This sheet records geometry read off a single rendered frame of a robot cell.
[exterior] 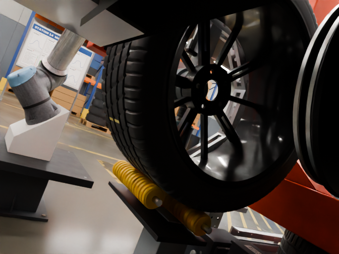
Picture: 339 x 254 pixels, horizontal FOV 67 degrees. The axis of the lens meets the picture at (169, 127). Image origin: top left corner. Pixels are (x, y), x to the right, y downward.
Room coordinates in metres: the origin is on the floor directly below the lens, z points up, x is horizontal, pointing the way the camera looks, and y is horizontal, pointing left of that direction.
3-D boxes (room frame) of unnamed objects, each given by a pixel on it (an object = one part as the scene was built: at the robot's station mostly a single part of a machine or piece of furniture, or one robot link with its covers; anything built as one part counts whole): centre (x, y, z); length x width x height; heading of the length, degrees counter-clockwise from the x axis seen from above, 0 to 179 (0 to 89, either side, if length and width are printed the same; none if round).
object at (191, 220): (0.75, -0.11, 0.49); 0.29 x 0.06 x 0.06; 33
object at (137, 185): (0.75, 0.03, 0.51); 0.29 x 0.06 x 0.06; 33
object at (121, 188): (0.75, -0.04, 0.45); 0.34 x 0.16 x 0.01; 33
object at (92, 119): (8.07, 1.87, 0.55); 1.40 x 0.80 x 1.09; 124
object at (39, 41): (5.98, 3.04, 0.98); 1.50 x 0.50 x 1.95; 122
